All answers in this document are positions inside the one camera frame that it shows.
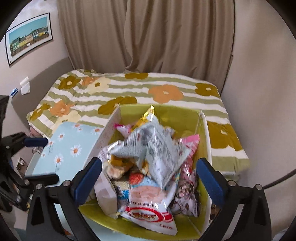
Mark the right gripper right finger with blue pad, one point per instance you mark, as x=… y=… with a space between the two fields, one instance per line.
x=254 y=222

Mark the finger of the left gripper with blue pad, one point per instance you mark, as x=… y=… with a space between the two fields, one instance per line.
x=46 y=180
x=35 y=142

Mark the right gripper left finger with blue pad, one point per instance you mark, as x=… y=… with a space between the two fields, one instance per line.
x=43 y=222

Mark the beige checkered snack box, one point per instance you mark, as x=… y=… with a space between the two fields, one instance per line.
x=106 y=195

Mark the brown cartoon snack packet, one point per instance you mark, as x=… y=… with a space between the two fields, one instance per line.
x=186 y=197

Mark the shrimp flakes snack bag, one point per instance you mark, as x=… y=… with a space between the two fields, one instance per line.
x=142 y=201

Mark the silver grey snack bag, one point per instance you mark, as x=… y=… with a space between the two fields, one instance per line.
x=156 y=147

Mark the yellow chocolate snack bag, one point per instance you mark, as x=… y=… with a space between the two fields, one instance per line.
x=147 y=117

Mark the waffle cookie clear bag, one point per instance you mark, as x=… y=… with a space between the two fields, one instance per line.
x=117 y=158

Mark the pink snack packet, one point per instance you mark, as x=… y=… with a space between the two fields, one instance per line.
x=192 y=143

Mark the blue daisy tablecloth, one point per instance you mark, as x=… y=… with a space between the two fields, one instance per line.
x=69 y=150

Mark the grey padded headboard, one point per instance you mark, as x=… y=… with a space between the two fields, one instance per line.
x=39 y=86

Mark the green cardboard box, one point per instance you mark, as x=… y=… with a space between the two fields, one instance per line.
x=184 y=122

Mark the floral striped quilt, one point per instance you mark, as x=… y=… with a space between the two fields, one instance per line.
x=88 y=97

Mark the black stand pole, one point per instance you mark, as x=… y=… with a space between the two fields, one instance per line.
x=280 y=180

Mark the framed houses picture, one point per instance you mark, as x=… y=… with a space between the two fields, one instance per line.
x=26 y=36

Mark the beige curtain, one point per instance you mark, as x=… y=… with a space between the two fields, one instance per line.
x=191 y=38

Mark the white wall switch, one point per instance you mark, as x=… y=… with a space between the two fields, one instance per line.
x=25 y=86

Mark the blue wall socket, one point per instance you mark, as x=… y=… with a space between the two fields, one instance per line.
x=13 y=92

